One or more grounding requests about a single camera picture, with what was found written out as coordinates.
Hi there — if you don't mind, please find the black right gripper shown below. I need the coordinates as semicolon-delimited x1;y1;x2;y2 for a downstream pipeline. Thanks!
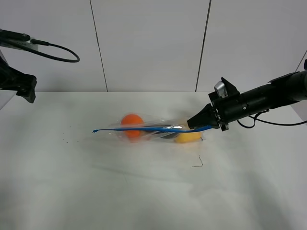
187;77;240;131

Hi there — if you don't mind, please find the orange fruit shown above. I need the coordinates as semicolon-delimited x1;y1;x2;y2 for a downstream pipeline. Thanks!
120;114;144;141

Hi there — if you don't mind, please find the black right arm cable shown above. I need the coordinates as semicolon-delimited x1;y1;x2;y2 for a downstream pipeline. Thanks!
236;110;307;128

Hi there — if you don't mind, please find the black left camera cable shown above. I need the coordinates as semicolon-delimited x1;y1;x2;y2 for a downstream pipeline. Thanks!
31;39;80;63

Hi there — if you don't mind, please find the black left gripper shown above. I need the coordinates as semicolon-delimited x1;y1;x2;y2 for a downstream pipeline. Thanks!
0;58;37;104

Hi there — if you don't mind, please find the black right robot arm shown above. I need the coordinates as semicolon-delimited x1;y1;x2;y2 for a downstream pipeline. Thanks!
187;70;307;131

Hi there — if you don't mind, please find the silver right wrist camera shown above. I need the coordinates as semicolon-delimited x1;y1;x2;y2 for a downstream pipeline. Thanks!
214;81;228;98

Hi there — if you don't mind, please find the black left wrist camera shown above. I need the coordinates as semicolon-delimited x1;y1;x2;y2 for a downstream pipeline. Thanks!
0;29;38;51

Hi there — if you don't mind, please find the yellow bell pepper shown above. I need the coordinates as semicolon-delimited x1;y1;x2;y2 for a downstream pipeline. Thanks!
175;132;202;144

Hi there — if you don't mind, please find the clear zip bag blue seal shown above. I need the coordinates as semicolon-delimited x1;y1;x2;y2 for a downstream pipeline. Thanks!
93;115;209;143

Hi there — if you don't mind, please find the dark purple eggplant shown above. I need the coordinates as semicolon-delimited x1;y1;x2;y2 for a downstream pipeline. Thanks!
143;124;179;139

